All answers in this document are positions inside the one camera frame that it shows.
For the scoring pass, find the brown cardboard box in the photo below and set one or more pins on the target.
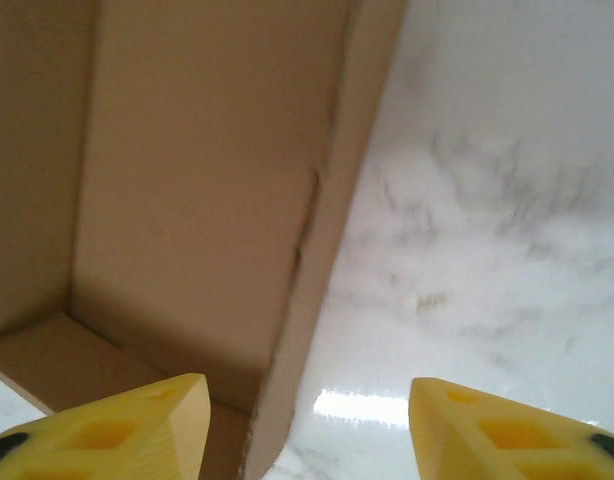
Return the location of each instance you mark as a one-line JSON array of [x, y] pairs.
[[187, 175]]

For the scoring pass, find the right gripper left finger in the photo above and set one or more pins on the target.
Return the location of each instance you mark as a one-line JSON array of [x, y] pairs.
[[112, 440]]

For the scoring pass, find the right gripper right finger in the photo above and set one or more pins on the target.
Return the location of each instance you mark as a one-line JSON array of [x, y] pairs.
[[512, 440]]

